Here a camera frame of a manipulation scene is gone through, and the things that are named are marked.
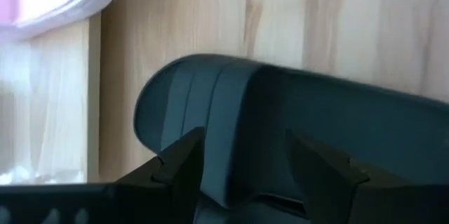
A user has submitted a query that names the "black slide sandal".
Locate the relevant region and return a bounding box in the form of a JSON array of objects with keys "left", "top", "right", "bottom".
[{"left": 133, "top": 53, "right": 449, "bottom": 224}]

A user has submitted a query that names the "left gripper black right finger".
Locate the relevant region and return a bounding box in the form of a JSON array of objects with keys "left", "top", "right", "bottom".
[{"left": 286, "top": 129, "right": 418, "bottom": 224}]

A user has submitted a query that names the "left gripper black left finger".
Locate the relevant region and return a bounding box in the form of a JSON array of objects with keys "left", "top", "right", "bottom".
[{"left": 115, "top": 126, "right": 206, "bottom": 224}]

